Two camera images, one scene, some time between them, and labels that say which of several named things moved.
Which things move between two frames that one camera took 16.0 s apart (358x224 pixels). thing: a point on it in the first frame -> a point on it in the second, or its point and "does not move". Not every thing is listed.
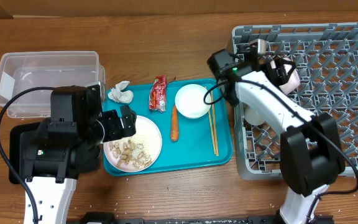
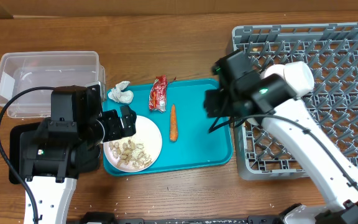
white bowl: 189,100 -> 299,76
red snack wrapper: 158,94 does not move
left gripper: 115,131 does not move
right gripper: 279,77 -> 217,107
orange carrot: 174,126 does not move
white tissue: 117,94 does not move
